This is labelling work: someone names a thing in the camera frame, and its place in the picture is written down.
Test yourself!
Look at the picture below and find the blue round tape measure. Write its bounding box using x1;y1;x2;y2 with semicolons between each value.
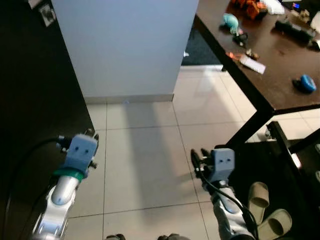
292;74;317;94

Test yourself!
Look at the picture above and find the white plastic bag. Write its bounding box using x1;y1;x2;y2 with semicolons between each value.
264;0;286;15

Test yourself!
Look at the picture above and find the black floor mat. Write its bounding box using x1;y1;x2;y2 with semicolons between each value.
227;140;320;240

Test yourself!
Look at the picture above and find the dark brown wooden table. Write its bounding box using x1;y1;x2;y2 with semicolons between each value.
192;0;320;148

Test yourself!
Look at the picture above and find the white wall outlet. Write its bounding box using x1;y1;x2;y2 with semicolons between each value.
39;2;57;27

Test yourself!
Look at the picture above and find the black metal shoe rack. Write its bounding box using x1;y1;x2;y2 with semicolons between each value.
265;121;320;201

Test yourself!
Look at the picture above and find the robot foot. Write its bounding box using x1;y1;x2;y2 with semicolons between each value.
157;232;191;240
105;233;127;240

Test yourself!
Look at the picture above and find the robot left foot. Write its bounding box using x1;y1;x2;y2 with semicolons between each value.
105;233;127;240

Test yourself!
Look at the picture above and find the dark grey rug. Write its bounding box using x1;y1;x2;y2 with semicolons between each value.
181;25;225;67

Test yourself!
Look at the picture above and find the teal plush keychain with keys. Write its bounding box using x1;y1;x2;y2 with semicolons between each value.
222;13;249;48

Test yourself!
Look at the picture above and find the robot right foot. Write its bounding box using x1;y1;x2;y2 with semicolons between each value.
157;232;191;240

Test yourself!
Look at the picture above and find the white paper sheet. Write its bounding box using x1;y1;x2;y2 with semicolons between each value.
310;11;320;51

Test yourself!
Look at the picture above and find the beige slipper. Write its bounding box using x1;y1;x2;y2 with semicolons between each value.
257;209;293;240
247;181;271;224

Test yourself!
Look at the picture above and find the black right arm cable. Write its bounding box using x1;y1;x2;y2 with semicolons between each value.
199;167;260;240

